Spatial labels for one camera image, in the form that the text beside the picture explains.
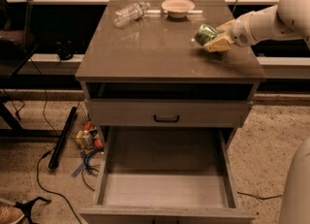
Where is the black drawer handle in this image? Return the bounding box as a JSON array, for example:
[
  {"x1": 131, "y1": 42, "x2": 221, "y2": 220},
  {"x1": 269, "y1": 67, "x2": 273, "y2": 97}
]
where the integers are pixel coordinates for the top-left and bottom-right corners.
[{"x1": 153, "y1": 114, "x2": 180, "y2": 123}]

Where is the black cable right floor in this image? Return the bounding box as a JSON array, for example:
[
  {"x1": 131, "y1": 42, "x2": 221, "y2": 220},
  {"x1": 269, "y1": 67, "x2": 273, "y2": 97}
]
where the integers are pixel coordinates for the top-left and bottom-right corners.
[{"x1": 236, "y1": 190, "x2": 285, "y2": 201}]

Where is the black floor cable left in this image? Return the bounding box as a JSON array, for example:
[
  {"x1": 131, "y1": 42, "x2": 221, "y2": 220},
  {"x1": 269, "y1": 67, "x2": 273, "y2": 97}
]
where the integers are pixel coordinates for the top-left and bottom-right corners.
[{"x1": 28, "y1": 57, "x2": 83, "y2": 224}]

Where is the black stand foot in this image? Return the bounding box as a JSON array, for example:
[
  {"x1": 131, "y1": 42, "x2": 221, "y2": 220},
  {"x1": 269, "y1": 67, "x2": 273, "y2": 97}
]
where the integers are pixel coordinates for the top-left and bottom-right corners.
[{"x1": 14, "y1": 197, "x2": 51, "y2": 224}]

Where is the black headset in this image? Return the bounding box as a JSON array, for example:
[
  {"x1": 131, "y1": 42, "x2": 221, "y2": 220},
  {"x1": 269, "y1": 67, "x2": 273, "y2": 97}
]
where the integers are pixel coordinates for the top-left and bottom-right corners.
[{"x1": 55, "y1": 41, "x2": 76, "y2": 61}]

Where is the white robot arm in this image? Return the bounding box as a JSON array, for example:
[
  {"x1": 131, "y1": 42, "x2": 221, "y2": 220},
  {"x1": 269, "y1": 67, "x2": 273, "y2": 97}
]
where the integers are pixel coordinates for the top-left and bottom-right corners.
[{"x1": 204, "y1": 0, "x2": 310, "y2": 224}]

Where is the black bar on floor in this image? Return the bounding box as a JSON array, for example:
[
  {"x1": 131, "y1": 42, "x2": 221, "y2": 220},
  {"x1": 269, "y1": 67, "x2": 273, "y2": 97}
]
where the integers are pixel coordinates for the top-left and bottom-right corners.
[{"x1": 47, "y1": 107, "x2": 78, "y2": 170}]

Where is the wire basket with items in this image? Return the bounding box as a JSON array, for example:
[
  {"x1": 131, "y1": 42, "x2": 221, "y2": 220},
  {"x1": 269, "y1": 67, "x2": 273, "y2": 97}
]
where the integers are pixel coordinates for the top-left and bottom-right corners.
[{"x1": 69, "y1": 102, "x2": 104, "y2": 150}]

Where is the grey drawer cabinet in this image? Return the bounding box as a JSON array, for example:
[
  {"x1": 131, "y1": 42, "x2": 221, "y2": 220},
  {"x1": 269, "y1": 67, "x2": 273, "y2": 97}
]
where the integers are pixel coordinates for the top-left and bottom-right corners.
[{"x1": 75, "y1": 0, "x2": 268, "y2": 224}]

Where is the black chair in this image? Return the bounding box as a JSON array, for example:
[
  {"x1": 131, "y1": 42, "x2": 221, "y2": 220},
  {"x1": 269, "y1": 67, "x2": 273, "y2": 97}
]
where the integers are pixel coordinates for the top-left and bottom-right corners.
[{"x1": 0, "y1": 0, "x2": 38, "y2": 78}]

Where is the tan shoe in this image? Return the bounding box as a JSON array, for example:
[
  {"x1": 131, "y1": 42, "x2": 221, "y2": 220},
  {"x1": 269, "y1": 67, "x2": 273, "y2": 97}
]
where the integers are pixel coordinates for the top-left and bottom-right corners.
[{"x1": 0, "y1": 206, "x2": 24, "y2": 224}]

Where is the green soda can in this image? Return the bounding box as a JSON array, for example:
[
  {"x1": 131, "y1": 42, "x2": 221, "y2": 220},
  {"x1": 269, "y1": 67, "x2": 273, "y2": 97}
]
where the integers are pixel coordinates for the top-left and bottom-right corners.
[{"x1": 194, "y1": 24, "x2": 220, "y2": 46}]

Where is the open middle drawer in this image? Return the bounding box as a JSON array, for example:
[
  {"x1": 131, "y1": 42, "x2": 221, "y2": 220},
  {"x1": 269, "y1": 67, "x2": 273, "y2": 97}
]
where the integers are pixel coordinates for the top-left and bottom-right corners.
[{"x1": 80, "y1": 127, "x2": 255, "y2": 224}]

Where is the white paper bowl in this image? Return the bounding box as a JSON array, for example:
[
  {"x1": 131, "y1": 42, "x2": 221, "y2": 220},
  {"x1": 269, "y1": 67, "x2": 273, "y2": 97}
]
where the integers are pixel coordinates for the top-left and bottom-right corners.
[{"x1": 162, "y1": 0, "x2": 195, "y2": 18}]

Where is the closed top drawer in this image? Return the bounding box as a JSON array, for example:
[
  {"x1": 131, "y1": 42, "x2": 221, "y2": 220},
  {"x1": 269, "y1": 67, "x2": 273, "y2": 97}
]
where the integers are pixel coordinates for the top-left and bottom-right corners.
[{"x1": 85, "y1": 99, "x2": 252, "y2": 128}]

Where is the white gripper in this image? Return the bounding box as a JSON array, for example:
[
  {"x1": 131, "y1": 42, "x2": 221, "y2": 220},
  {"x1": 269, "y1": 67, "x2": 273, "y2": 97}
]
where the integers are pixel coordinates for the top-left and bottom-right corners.
[{"x1": 203, "y1": 12, "x2": 258, "y2": 52}]

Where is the clear plastic water bottle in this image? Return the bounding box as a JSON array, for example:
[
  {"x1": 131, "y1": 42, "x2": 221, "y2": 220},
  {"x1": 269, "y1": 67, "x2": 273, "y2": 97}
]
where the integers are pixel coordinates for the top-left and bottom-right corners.
[{"x1": 113, "y1": 1, "x2": 150, "y2": 27}]

